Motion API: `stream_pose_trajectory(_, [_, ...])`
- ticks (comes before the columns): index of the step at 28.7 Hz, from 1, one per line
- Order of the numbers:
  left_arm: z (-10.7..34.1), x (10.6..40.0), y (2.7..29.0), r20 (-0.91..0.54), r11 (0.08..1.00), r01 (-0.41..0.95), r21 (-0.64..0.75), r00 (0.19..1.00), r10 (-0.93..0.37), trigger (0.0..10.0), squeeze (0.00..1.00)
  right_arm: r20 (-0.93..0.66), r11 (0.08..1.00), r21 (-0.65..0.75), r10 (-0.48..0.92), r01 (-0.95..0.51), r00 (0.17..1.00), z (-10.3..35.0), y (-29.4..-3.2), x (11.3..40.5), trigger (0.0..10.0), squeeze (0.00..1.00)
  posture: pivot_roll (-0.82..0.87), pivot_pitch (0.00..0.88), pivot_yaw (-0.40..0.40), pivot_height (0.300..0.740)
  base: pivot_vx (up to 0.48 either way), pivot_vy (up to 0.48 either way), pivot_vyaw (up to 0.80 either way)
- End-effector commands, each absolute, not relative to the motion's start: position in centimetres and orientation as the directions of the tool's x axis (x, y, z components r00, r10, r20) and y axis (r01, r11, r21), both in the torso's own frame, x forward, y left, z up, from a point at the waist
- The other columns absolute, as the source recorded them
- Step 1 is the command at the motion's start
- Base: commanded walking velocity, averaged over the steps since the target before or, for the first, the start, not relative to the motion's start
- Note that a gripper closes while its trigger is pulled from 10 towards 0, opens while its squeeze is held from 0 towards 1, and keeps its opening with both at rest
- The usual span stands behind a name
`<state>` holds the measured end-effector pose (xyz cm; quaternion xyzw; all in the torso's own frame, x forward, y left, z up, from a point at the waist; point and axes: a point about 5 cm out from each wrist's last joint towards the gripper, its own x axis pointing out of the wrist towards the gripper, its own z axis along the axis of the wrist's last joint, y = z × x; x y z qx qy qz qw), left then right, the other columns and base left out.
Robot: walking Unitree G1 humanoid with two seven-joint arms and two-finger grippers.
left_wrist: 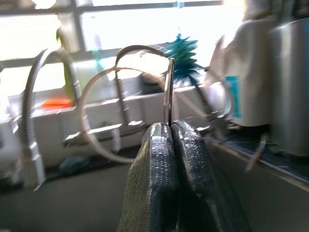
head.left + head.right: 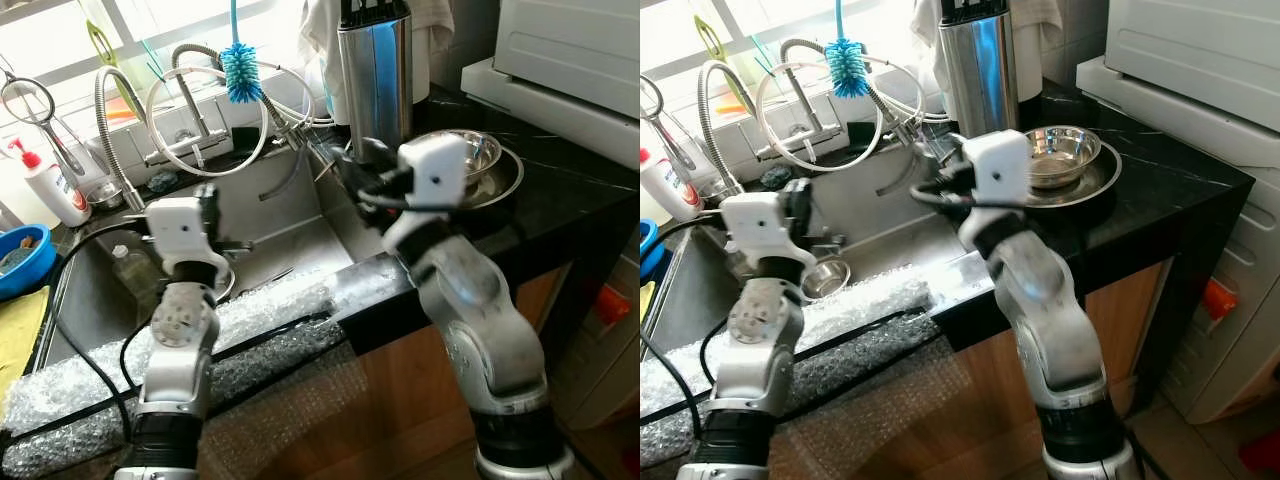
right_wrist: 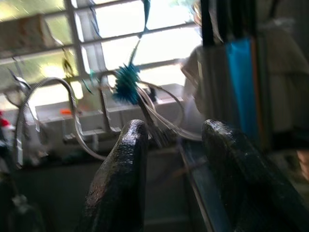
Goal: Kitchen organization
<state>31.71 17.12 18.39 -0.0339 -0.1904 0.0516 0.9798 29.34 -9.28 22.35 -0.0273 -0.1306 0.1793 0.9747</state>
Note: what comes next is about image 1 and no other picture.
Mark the steel spoon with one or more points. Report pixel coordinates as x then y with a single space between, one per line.
169 96

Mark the steel kitchen sink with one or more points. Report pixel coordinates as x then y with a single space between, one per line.
72 205

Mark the white container teal label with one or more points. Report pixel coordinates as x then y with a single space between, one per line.
253 72

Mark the thin pale stick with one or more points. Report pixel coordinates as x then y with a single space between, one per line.
256 154

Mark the blue bottle brush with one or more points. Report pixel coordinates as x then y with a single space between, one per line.
183 58

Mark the blue-green scrub sponge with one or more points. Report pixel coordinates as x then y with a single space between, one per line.
73 164

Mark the orange plastic item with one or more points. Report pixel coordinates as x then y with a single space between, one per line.
56 102

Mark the steel knife block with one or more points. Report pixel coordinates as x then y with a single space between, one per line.
289 84

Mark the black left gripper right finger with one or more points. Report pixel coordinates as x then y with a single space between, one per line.
205 188

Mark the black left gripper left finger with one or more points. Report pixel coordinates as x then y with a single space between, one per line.
149 181

